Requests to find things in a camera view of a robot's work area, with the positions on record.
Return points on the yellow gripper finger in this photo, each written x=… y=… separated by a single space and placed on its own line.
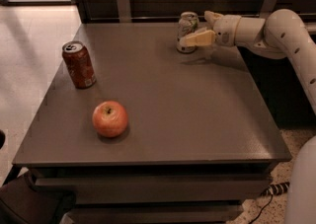
x=199 y=38
x=212 y=17

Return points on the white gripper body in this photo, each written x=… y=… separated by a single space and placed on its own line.
x=227 y=30

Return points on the white green 7up can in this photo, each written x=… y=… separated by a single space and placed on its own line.
x=187 y=24

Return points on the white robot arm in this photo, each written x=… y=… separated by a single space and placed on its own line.
x=281 y=34

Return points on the red yellow apple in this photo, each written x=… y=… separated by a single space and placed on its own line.
x=110 y=119

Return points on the red soda can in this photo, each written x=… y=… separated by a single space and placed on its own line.
x=78 y=62

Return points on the grey drawer cabinet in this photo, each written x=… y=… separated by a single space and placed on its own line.
x=199 y=141

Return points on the white power strip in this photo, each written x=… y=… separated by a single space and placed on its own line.
x=276 y=189

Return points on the dark brown chair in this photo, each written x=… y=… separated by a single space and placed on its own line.
x=21 y=202

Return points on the left metal wall bracket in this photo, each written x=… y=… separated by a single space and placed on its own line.
x=124 y=12

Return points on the horizontal metal rail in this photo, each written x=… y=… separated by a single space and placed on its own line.
x=160 y=19

